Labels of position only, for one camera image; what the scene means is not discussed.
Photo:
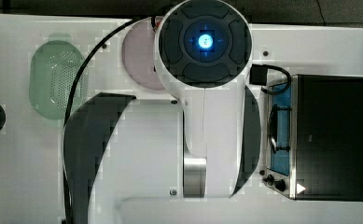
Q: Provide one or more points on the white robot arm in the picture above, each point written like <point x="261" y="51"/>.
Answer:
<point x="203" y="57"/>

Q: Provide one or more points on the black toaster oven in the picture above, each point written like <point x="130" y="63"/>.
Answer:
<point x="315" y="138"/>

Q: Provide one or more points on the pink round plate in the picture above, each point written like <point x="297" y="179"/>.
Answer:
<point x="138" y="55"/>

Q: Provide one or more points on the green perforated colander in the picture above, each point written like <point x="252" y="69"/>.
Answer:
<point x="53" y="69"/>

